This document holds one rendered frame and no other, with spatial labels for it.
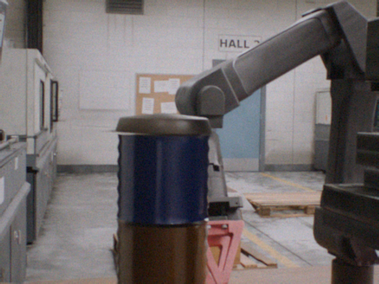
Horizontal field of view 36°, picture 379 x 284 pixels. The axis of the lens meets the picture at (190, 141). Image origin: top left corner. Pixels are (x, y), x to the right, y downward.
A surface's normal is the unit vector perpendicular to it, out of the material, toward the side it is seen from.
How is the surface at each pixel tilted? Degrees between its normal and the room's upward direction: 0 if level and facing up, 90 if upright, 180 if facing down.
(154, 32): 90
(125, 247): 76
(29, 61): 90
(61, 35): 90
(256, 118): 90
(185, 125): 72
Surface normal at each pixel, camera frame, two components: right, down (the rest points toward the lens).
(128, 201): -0.64, -0.22
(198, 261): 0.80, -0.20
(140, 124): -0.41, -0.28
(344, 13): 0.29, 0.05
